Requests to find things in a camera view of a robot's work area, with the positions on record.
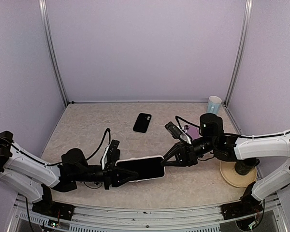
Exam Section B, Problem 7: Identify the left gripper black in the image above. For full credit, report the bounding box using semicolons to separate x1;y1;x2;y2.
73;161;139;190

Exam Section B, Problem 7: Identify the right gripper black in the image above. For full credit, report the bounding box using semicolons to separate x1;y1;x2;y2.
159;136;216;167

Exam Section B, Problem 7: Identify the purple phone back up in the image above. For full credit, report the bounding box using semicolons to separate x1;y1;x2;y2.
183;125;200;141

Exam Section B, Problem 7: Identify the white-edged phone screen up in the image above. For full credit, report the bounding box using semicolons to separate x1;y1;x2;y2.
116;156;165;182

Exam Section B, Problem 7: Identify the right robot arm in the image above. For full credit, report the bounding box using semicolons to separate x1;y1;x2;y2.
161;113;290;215

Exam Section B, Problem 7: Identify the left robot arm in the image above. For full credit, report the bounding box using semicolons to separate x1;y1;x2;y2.
0;131;138;215

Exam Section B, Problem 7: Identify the black phone case far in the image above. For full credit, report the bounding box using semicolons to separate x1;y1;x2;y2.
133;113;152;133

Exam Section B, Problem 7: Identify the beige plate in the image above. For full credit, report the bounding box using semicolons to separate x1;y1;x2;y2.
219;161;257;188

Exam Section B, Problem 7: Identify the light blue mug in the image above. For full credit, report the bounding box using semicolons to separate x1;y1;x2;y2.
206;96;222;115

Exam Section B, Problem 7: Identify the dark green mug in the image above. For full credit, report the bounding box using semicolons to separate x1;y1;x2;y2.
234;158;260;175

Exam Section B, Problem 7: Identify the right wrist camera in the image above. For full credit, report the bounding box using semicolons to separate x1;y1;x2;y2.
165;121;192;144

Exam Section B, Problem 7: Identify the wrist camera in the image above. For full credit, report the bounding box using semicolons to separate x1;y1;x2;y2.
165;121;192;144
101;140;120;170

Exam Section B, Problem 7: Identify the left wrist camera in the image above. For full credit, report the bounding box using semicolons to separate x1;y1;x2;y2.
101;140;120;170

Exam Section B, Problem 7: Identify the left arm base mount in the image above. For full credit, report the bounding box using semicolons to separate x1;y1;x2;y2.
32;184;74;221

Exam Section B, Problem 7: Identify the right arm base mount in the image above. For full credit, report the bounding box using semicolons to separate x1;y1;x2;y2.
220;181;264;220

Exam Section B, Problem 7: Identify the right aluminium frame post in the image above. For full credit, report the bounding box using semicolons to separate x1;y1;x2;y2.
224;0;253;108

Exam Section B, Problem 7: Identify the aluminium frame post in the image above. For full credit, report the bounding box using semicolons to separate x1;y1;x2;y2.
224;0;253;108
38;0;69;107

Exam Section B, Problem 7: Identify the left aluminium frame post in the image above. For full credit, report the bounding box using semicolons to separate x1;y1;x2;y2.
38;0;69;107

